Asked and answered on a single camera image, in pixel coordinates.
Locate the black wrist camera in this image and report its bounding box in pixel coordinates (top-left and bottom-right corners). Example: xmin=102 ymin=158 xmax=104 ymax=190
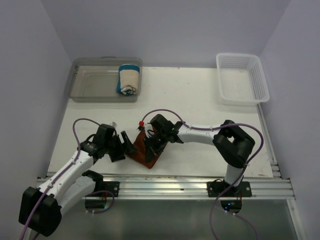
xmin=150 ymin=114 xmax=174 ymax=134
xmin=92 ymin=124 xmax=116 ymax=148

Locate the grey translucent plastic bin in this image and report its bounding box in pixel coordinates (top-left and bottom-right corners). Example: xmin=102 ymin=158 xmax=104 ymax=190
xmin=65 ymin=57 xmax=143 ymax=103

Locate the rust orange towel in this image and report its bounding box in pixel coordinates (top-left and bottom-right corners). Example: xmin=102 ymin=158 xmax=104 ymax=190
xmin=126 ymin=131 xmax=161 ymax=169

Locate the white plastic mesh basket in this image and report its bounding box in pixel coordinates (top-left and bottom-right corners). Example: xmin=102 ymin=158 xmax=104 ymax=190
xmin=216 ymin=53 xmax=270 ymax=107

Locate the aluminium extrusion rail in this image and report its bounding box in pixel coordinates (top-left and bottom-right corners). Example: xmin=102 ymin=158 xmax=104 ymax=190
xmin=103 ymin=174 xmax=295 ymax=200

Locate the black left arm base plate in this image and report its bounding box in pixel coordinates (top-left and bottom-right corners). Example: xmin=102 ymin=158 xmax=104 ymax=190
xmin=94 ymin=180 xmax=120 ymax=198

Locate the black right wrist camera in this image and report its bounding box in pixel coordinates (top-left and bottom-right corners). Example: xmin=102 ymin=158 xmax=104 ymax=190
xmin=150 ymin=114 xmax=174 ymax=134

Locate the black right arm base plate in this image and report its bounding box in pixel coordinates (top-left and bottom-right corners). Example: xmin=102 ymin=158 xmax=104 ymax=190
xmin=206 ymin=177 xmax=251 ymax=199

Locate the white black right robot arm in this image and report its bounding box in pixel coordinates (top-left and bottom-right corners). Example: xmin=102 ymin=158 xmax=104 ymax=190
xmin=143 ymin=119 xmax=255 ymax=197

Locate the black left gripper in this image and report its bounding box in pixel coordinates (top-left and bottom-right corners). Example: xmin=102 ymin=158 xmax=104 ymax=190
xmin=104 ymin=131 xmax=137 ymax=162

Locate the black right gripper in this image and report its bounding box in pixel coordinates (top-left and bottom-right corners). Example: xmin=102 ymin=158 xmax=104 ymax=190
xmin=143 ymin=131 xmax=169 ymax=163

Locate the blue beige Doraemon towel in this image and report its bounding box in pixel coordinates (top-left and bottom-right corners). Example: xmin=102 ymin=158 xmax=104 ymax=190
xmin=116 ymin=64 xmax=140 ymax=96

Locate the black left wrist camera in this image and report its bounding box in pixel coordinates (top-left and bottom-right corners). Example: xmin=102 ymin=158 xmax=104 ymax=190
xmin=92 ymin=124 xmax=116 ymax=148

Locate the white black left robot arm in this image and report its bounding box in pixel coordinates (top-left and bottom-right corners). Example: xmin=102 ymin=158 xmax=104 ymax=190
xmin=18 ymin=131 xmax=137 ymax=239

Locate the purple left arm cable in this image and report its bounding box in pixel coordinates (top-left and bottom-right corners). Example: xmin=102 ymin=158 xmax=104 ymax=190
xmin=19 ymin=118 xmax=103 ymax=240

